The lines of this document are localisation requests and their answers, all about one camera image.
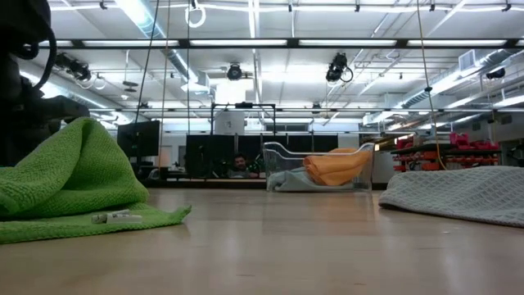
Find green microfiber towel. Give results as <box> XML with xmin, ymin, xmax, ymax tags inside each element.
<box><xmin>0</xmin><ymin>117</ymin><xmax>192</xmax><ymax>245</ymax></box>

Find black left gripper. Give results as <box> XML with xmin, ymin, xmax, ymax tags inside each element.
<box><xmin>0</xmin><ymin>77</ymin><xmax>91</xmax><ymax>138</ymax></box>

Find black ceiling track light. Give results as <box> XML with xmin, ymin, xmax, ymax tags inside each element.
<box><xmin>55</xmin><ymin>52</ymin><xmax>92</xmax><ymax>82</ymax></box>
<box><xmin>325</xmin><ymin>52</ymin><xmax>355</xmax><ymax>84</ymax></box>

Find light blue microfiber towel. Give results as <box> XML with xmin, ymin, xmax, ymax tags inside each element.
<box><xmin>268</xmin><ymin>166</ymin><xmax>355</xmax><ymax>193</ymax></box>

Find white ceiling cable loop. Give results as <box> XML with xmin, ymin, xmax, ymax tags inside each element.
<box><xmin>184</xmin><ymin>0</ymin><xmax>207</xmax><ymax>29</ymax></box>

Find silver ventilation duct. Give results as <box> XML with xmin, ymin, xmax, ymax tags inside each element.
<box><xmin>400</xmin><ymin>48</ymin><xmax>524</xmax><ymax>110</ymax></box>

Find grey waffle microfiber towel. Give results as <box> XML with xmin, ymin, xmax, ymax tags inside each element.
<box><xmin>378</xmin><ymin>165</ymin><xmax>524</xmax><ymax>229</ymax></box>

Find white green-towel label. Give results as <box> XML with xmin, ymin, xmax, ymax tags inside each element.
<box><xmin>91</xmin><ymin>209</ymin><xmax>144</xmax><ymax>225</ymax></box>

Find black computer monitor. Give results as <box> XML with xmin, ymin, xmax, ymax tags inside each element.
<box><xmin>116</xmin><ymin>120</ymin><xmax>160</xmax><ymax>159</ymax></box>

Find black room partition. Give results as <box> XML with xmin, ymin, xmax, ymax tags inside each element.
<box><xmin>186</xmin><ymin>134</ymin><xmax>341</xmax><ymax>179</ymax></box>

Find orange microfiber towel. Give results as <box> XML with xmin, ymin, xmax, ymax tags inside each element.
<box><xmin>302</xmin><ymin>147</ymin><xmax>372</xmax><ymax>188</ymax></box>

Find hanging black cable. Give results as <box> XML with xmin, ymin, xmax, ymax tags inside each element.
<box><xmin>134</xmin><ymin>0</ymin><xmax>160</xmax><ymax>120</ymax></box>

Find person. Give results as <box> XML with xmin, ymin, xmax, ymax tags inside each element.
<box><xmin>228</xmin><ymin>152</ymin><xmax>260</xmax><ymax>179</ymax></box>

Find black overhead crossbar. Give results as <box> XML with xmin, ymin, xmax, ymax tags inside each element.
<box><xmin>38</xmin><ymin>37</ymin><xmax>524</xmax><ymax>51</ymax></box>

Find clear plastic bin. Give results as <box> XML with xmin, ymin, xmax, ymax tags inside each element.
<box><xmin>261</xmin><ymin>141</ymin><xmax>376</xmax><ymax>193</ymax></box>

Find white ceiling air vent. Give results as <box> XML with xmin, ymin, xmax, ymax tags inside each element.
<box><xmin>458</xmin><ymin>48</ymin><xmax>477</xmax><ymax>72</ymax></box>

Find red storage bins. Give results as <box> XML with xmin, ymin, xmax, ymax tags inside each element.
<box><xmin>392</xmin><ymin>131</ymin><xmax>501</xmax><ymax>172</ymax></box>

